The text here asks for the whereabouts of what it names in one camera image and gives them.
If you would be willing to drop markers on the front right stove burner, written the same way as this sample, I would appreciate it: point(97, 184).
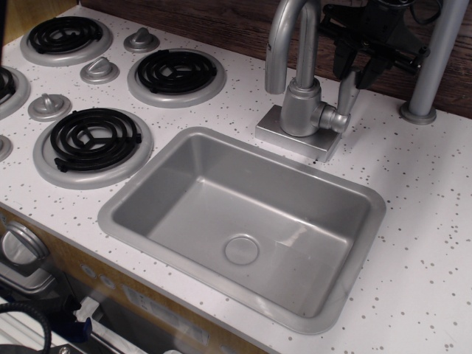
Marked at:
point(92, 148)

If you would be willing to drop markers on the silver curved faucet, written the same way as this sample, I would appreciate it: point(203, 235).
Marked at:
point(303, 123)

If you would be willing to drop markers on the silver knob middle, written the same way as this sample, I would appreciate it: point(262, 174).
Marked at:
point(100, 71)

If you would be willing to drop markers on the silver knob front left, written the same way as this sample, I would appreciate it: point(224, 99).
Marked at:
point(49, 107)

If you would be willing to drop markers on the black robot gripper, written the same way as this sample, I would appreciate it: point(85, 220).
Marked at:
point(377, 30)

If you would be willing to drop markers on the back left stove burner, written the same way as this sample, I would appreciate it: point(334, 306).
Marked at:
point(66, 41)

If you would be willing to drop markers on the silver oven door handle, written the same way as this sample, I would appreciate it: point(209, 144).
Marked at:
point(39, 283)

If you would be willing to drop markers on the back right stove burner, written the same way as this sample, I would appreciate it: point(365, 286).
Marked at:
point(176, 78)

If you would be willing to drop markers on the left edge stove burner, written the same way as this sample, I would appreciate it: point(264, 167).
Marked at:
point(15, 90)

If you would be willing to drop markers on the grey support pole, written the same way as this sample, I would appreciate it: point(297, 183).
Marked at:
point(420, 110)

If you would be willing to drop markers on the silver faucet lever handle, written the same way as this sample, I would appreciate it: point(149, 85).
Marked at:
point(343, 105)

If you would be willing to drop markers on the grey plastic sink basin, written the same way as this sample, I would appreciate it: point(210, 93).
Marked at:
point(284, 239)

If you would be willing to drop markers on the silver knob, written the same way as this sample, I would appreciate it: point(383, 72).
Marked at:
point(141, 41)
point(100, 71)
point(49, 107)

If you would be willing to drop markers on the silver knob left edge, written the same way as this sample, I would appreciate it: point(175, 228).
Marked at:
point(6, 147)

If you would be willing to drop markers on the silver knob back right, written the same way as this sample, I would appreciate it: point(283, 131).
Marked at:
point(141, 41)

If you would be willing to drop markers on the silver round oven dial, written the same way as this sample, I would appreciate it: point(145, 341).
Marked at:
point(21, 249)

